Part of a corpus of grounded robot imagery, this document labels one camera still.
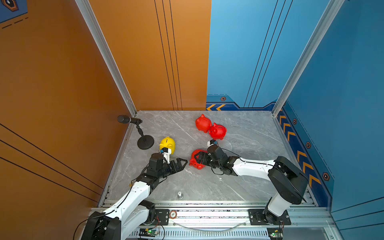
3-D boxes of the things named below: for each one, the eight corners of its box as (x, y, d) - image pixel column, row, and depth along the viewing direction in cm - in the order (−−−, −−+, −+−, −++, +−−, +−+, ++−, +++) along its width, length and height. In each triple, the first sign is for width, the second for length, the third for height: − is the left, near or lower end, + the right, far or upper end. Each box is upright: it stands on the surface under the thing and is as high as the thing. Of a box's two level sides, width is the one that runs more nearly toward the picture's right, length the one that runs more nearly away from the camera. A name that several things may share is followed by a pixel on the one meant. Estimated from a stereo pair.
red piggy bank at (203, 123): (194, 128, 112) (194, 119, 105) (202, 122, 116) (202, 113, 108) (204, 136, 107) (205, 128, 100) (212, 129, 111) (213, 121, 104)
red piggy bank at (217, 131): (209, 140, 106) (210, 131, 98) (209, 131, 110) (210, 123, 103) (224, 140, 106) (226, 131, 98) (223, 131, 110) (225, 123, 103)
